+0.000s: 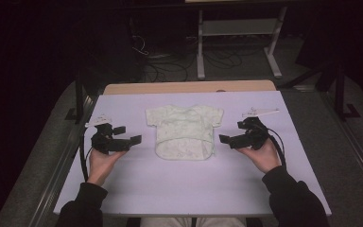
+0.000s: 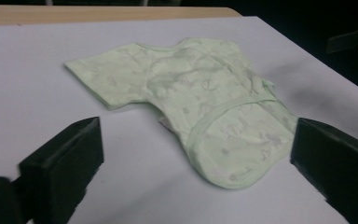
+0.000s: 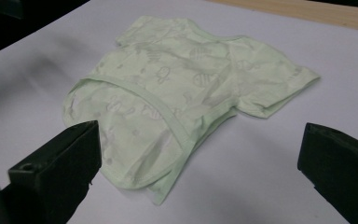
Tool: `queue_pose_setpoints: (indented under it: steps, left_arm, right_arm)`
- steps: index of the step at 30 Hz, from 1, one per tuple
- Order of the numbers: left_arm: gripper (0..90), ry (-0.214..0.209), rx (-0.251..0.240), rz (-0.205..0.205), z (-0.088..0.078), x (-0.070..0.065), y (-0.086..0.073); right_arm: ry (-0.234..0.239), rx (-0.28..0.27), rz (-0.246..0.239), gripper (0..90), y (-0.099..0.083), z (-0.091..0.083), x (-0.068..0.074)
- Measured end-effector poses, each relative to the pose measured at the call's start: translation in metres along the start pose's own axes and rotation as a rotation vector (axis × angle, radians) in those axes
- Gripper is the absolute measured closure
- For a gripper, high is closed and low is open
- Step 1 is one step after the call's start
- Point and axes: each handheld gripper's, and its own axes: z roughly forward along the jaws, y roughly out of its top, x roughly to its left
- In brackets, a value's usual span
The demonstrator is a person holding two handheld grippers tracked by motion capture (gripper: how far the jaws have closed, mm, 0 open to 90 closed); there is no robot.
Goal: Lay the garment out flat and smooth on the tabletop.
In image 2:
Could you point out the light green baby garment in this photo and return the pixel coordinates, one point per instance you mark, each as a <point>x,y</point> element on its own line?
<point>217,118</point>

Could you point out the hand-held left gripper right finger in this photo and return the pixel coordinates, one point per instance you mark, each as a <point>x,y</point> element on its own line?
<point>338,168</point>

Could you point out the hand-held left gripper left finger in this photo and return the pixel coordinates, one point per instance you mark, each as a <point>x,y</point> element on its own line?
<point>60,168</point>

